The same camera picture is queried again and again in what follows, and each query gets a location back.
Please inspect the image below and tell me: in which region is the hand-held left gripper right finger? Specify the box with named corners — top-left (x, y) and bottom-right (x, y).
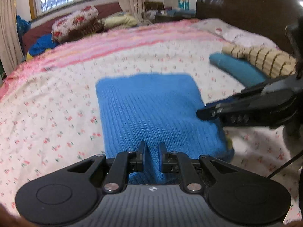
top-left (158, 142), bottom-right (237, 193)

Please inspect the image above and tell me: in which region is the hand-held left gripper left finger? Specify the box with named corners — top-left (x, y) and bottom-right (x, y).
top-left (67, 141), bottom-right (150, 193)

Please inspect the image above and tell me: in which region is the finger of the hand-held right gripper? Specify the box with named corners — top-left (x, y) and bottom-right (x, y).
top-left (196, 106), bottom-right (224, 121)
top-left (205, 83), bottom-right (267, 110)

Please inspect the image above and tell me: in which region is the blue striped knit sweater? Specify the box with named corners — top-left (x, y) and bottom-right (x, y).
top-left (95, 73), bottom-right (235, 185)

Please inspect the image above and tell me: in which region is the person's right hand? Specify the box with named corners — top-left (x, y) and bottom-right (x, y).
top-left (282, 117), bottom-right (303, 158)

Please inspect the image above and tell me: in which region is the teal folded cloth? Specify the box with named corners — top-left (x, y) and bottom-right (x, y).
top-left (209, 53), bottom-right (268, 87)

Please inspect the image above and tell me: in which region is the beige striped folded sweater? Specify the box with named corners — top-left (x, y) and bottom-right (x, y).
top-left (221, 43), bottom-right (299, 78)

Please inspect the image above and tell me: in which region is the dark brown wooden board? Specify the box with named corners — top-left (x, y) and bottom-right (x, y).
top-left (196, 0), bottom-right (303, 58)

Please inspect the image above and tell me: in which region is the pink floral bedsheet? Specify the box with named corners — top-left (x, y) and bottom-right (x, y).
top-left (0, 18), bottom-right (303, 218)

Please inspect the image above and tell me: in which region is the dark nightstand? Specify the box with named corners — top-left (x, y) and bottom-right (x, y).
top-left (144, 1), bottom-right (197, 24)

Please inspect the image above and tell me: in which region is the pale yellow pillow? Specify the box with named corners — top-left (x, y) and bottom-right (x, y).
top-left (102, 13), bottom-right (139, 30)

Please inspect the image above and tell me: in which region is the beige curtain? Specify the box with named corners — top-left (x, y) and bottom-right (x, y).
top-left (116, 0), bottom-right (149, 23)
top-left (0, 0), bottom-right (24, 69)

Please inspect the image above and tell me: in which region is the brown fuzzy cushion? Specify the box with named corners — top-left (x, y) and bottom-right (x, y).
top-left (67, 19), bottom-right (106, 41)

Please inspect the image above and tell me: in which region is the blue crumpled cloth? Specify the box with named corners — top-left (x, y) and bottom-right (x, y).
top-left (28, 33), bottom-right (59, 57)

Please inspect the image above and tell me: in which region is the red floral pillow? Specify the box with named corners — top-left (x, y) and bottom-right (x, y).
top-left (51, 5), bottom-right (99, 42)

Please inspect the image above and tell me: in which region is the dark red headboard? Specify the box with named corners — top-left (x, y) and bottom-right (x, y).
top-left (22, 1), bottom-right (123, 51)

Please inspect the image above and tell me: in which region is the blue knit hanging cloth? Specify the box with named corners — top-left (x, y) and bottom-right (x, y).
top-left (16, 15), bottom-right (32, 32)

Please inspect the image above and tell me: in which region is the black cable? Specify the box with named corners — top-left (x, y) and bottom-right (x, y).
top-left (269, 152), bottom-right (303, 178)

